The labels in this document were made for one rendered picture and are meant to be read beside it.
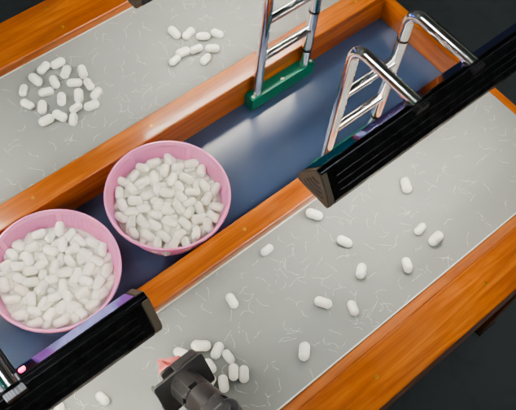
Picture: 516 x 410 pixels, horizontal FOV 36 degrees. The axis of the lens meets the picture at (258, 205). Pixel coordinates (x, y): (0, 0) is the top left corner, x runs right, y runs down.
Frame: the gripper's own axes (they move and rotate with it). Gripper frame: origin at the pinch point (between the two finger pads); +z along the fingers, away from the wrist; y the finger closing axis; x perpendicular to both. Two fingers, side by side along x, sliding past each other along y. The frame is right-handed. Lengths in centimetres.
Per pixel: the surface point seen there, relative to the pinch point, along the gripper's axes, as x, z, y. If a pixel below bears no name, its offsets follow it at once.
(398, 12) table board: -15, 36, -104
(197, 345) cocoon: 5.4, 5.1, -8.7
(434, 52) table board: -5, 27, -103
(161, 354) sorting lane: 4.8, 9.1, -2.7
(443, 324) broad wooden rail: 23, -16, -49
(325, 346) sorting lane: 17.1, -5.5, -28.3
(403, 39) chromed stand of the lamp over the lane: -26, 0, -74
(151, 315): -19.4, -15.5, 0.4
